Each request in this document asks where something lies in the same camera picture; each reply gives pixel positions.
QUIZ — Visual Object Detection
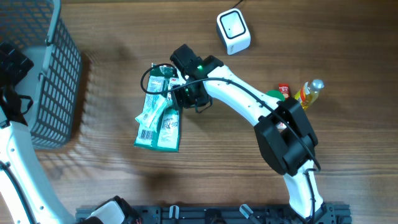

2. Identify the green white gloves packet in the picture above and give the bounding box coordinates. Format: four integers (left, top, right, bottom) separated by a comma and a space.
134, 63, 182, 152

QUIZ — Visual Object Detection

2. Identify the green lid round jar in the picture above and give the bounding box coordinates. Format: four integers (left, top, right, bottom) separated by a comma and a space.
266, 90, 285, 101

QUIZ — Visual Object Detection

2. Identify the red stick sachet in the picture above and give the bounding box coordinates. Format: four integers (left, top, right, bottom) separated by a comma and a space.
279, 83, 290, 99

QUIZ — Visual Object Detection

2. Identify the yellow oil bottle silver cap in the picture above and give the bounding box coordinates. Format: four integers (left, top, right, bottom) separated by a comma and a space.
294, 79, 324, 110

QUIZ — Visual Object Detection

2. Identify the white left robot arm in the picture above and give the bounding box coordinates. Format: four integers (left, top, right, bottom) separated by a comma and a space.
1, 42, 77, 223

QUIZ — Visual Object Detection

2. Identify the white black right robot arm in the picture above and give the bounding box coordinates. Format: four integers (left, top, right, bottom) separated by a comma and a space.
170, 44, 324, 223

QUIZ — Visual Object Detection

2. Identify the white barcode scanner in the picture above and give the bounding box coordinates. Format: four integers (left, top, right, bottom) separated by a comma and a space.
216, 8, 251, 55

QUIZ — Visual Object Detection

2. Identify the grey plastic mesh basket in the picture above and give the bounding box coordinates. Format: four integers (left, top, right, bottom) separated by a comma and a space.
1, 0, 82, 150

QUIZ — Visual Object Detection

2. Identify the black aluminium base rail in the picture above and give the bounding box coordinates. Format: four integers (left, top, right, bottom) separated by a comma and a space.
75, 203, 352, 224

